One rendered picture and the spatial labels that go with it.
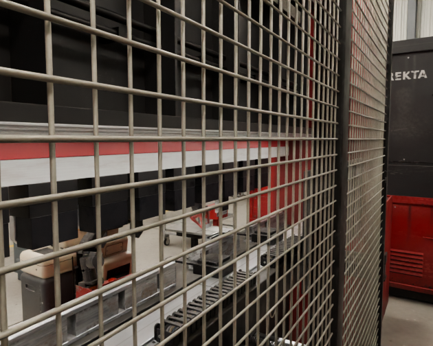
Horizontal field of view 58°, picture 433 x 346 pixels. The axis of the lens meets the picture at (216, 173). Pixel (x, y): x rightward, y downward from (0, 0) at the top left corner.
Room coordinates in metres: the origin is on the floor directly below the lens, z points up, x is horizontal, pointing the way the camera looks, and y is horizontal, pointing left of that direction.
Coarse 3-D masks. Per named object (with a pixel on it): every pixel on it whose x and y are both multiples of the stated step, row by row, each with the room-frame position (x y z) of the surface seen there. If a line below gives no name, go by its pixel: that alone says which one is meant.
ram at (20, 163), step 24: (0, 144) 0.88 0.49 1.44; (24, 144) 0.94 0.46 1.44; (48, 144) 0.99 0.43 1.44; (72, 144) 1.06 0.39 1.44; (120, 144) 1.22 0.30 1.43; (144, 144) 1.32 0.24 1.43; (168, 144) 1.44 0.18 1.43; (192, 144) 1.58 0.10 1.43; (216, 144) 1.75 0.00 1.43; (240, 144) 1.95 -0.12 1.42; (264, 144) 2.22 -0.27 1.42; (288, 144) 2.58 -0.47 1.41; (0, 168) 0.88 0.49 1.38; (24, 168) 0.93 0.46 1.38; (48, 168) 0.99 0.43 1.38; (72, 168) 1.06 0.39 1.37; (120, 168) 1.22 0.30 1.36; (144, 168) 1.32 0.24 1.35; (168, 168) 1.44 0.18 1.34
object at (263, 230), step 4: (260, 228) 1.79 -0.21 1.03; (264, 228) 1.79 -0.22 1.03; (272, 228) 1.79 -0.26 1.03; (240, 232) 1.83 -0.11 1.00; (244, 232) 1.83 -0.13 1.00; (256, 232) 1.73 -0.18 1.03; (260, 232) 1.72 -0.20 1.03; (264, 232) 1.71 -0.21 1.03; (272, 232) 1.72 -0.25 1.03; (252, 236) 1.73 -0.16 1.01; (256, 236) 1.72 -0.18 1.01; (260, 236) 1.71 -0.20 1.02; (264, 236) 1.70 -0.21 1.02; (272, 236) 1.68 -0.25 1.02; (280, 236) 1.75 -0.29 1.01; (252, 240) 1.73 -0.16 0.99; (256, 240) 1.72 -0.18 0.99; (260, 240) 1.71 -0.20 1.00; (264, 240) 1.70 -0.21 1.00; (272, 240) 1.68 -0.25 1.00; (272, 244) 1.68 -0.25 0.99
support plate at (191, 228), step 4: (176, 224) 2.02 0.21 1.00; (180, 224) 2.02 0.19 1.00; (188, 224) 2.02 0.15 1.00; (192, 224) 2.02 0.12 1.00; (196, 224) 2.02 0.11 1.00; (168, 228) 1.94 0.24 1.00; (172, 228) 1.94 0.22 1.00; (176, 228) 1.94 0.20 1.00; (180, 228) 1.94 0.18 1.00; (188, 228) 1.94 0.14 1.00; (192, 228) 1.94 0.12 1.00; (196, 228) 1.94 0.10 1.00; (200, 228) 1.94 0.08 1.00; (180, 232) 1.89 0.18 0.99; (188, 232) 1.86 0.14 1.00; (192, 232) 1.85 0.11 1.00; (200, 232) 1.85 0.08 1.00; (208, 232) 1.85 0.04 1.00; (212, 232) 1.85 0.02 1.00
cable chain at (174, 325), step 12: (240, 276) 1.15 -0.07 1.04; (216, 288) 1.04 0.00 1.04; (228, 288) 1.04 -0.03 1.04; (240, 288) 1.08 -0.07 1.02; (192, 300) 0.97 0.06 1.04; (216, 300) 0.96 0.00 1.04; (228, 300) 1.02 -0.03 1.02; (180, 312) 0.91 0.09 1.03; (192, 312) 0.89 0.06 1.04; (216, 312) 0.96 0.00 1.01; (156, 324) 0.83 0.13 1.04; (168, 324) 0.85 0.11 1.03; (180, 324) 0.83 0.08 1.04; (192, 324) 0.86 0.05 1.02; (156, 336) 0.83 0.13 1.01; (180, 336) 0.82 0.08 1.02
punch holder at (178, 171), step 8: (176, 168) 1.48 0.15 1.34; (192, 168) 1.58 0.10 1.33; (168, 176) 1.47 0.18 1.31; (168, 184) 1.47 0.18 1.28; (176, 184) 1.48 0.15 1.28; (192, 184) 1.58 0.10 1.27; (168, 192) 1.48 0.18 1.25; (176, 192) 1.48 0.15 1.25; (192, 192) 1.58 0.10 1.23; (168, 200) 1.48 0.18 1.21; (176, 200) 1.48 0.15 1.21; (192, 200) 1.58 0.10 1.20; (168, 208) 1.48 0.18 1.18; (176, 208) 1.48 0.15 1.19
